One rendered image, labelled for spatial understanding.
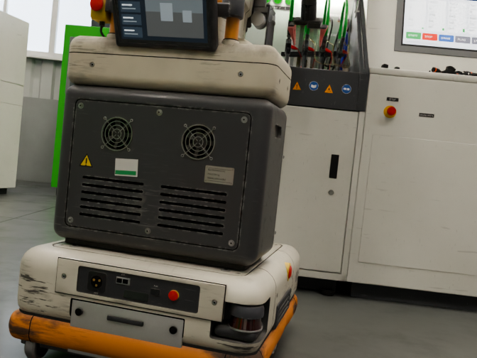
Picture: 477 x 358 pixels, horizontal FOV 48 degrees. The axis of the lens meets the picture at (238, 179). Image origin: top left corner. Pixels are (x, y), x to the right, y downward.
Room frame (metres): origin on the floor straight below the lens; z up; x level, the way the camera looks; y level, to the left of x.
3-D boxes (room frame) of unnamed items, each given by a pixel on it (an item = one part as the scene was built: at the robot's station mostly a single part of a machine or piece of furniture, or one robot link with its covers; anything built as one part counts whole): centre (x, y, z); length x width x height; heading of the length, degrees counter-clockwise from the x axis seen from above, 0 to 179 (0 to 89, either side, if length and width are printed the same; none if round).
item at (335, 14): (2.77, -0.43, 1.20); 0.13 x 0.03 x 0.31; 86
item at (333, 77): (2.28, -0.15, 0.87); 0.62 x 0.04 x 0.16; 86
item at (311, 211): (2.27, -0.15, 0.44); 0.65 x 0.02 x 0.68; 86
